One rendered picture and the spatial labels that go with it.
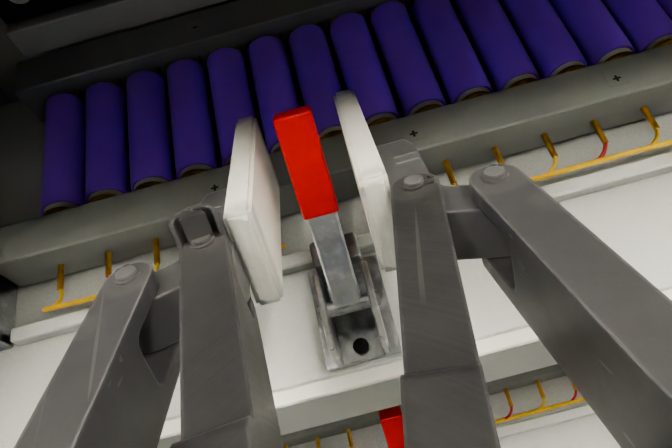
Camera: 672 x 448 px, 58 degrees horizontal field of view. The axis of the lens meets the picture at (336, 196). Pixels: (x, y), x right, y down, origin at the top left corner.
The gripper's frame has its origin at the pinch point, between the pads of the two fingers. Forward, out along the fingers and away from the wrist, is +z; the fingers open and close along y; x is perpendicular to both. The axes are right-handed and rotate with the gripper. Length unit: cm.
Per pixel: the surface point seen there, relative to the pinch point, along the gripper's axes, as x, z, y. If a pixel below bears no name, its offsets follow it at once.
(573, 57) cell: -1.0, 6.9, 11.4
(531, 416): -24.3, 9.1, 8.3
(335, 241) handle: -2.4, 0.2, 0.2
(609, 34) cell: -0.6, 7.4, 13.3
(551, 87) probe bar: -1.4, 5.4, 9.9
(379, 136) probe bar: -1.4, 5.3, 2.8
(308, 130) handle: 1.6, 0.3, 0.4
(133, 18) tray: 4.2, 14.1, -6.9
